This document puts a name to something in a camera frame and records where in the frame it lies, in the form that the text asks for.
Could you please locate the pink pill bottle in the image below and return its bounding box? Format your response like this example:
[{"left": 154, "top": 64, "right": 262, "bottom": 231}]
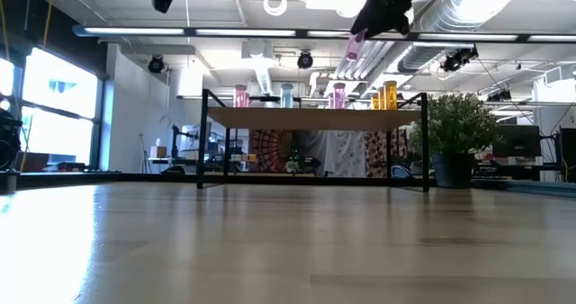
[{"left": 233, "top": 84, "right": 249, "bottom": 109}]

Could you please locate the teal pill bottle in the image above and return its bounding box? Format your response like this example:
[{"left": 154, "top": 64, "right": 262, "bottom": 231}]
[{"left": 279, "top": 83, "right": 295, "bottom": 109}]

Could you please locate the LED light bar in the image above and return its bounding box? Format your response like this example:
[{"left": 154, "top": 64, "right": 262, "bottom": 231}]
[{"left": 71, "top": 23, "right": 576, "bottom": 45}]

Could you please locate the black ceiling spotlight cluster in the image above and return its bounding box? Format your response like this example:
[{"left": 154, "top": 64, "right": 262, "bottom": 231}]
[{"left": 439, "top": 46, "right": 479, "bottom": 74}]

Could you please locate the green potted plant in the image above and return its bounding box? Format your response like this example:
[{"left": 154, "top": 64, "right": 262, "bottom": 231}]
[{"left": 407, "top": 92, "right": 505, "bottom": 190}]

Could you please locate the brown patterned cloth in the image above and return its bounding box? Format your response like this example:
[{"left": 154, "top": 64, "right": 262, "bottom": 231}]
[{"left": 364, "top": 130, "right": 406, "bottom": 179}]

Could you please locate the white floral curtain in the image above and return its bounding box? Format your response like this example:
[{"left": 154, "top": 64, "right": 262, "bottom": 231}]
[{"left": 294, "top": 130, "right": 366, "bottom": 178}]

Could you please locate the large window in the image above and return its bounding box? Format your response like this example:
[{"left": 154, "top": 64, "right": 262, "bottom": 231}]
[{"left": 0, "top": 47, "right": 105, "bottom": 170}]

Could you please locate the small potted plant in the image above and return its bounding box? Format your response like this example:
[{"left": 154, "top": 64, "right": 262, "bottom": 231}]
[{"left": 284, "top": 149, "right": 302, "bottom": 175}]

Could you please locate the mandala tapestry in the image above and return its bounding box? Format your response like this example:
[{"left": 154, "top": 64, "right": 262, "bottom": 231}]
[{"left": 249, "top": 129, "right": 294, "bottom": 174}]

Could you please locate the black monitor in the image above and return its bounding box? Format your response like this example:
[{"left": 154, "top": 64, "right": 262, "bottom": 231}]
[
  {"left": 492, "top": 123, "right": 543, "bottom": 159},
  {"left": 558, "top": 127, "right": 576, "bottom": 183}
]

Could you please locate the silver ventilation duct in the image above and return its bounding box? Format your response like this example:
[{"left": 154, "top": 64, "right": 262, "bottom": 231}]
[{"left": 398, "top": 0, "right": 523, "bottom": 74}]

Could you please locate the white ring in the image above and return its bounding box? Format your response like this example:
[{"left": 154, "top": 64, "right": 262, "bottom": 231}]
[{"left": 262, "top": 0, "right": 289, "bottom": 18}]

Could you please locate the wooden shelf black metal frame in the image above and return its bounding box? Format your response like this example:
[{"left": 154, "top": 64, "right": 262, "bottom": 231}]
[{"left": 196, "top": 88, "right": 432, "bottom": 193}]

